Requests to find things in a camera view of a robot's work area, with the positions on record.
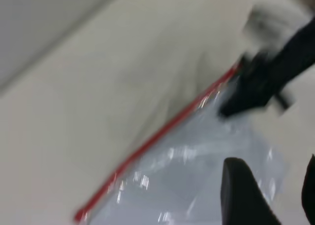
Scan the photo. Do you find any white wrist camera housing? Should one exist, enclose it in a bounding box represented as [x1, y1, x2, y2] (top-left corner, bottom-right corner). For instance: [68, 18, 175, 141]
[242, 2, 311, 54]

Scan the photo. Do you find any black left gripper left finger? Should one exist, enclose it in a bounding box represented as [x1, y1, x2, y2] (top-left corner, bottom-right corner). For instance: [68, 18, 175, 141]
[220, 157, 283, 225]

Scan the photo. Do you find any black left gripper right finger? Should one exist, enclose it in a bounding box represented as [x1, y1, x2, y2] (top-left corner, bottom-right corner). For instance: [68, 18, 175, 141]
[301, 153, 315, 225]

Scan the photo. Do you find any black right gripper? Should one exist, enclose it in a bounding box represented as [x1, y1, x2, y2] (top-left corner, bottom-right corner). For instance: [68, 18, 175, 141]
[218, 19, 315, 118]

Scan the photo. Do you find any clear plastic zipper bag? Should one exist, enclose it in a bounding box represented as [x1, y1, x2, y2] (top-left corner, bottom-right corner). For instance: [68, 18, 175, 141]
[73, 62, 308, 225]

